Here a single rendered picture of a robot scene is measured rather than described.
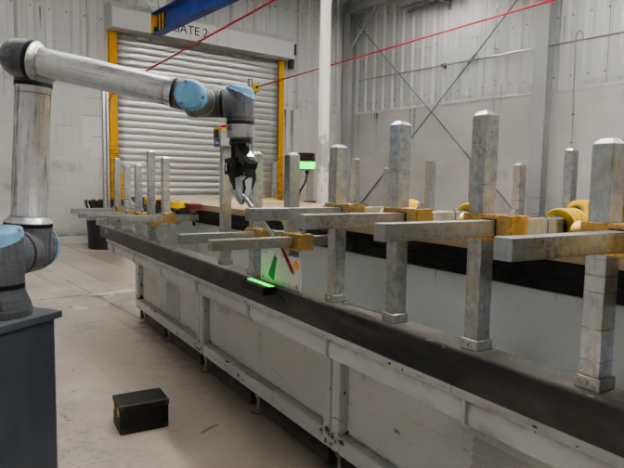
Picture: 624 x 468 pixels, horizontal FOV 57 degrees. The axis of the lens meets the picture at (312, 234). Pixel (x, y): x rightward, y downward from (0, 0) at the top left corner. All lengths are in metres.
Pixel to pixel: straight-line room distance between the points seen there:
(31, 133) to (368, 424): 1.44
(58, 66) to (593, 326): 1.56
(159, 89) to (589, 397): 1.37
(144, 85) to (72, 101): 7.80
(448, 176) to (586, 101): 2.60
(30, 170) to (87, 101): 7.62
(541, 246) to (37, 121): 1.66
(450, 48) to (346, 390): 9.09
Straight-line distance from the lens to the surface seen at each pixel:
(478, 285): 1.16
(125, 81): 1.82
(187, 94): 1.75
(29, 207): 2.08
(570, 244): 0.85
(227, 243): 1.61
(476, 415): 1.26
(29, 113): 2.07
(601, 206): 1.00
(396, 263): 1.33
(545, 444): 1.17
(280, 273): 1.78
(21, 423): 2.01
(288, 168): 1.74
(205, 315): 3.09
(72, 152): 9.53
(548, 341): 1.35
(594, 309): 1.02
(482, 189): 1.14
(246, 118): 1.87
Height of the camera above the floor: 1.03
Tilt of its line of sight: 5 degrees down
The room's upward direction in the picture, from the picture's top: 1 degrees clockwise
